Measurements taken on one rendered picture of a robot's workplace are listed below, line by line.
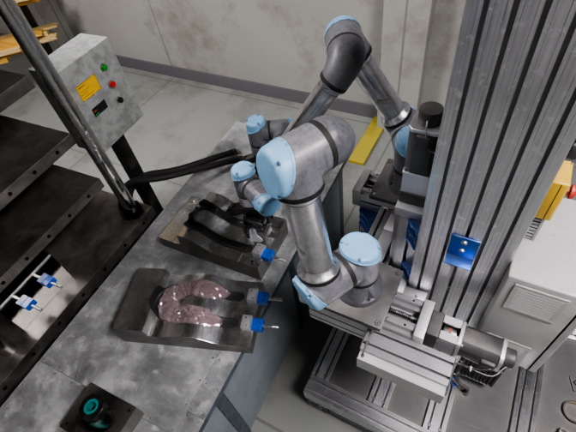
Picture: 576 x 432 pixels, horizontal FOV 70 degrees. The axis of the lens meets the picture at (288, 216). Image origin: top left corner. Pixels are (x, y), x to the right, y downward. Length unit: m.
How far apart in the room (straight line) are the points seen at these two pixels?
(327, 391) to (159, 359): 0.82
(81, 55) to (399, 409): 2.01
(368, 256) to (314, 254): 0.19
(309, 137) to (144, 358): 1.11
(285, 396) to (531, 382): 1.15
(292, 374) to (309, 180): 1.63
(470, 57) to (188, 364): 1.29
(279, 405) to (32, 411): 1.12
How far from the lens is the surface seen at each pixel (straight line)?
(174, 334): 1.57
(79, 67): 1.94
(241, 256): 1.66
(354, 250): 1.16
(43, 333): 1.96
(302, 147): 0.84
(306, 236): 0.98
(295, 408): 2.31
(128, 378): 1.67
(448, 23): 3.15
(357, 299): 1.29
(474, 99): 0.93
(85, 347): 1.81
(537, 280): 1.25
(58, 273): 2.00
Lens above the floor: 2.22
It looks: 49 degrees down
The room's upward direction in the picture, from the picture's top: 10 degrees counter-clockwise
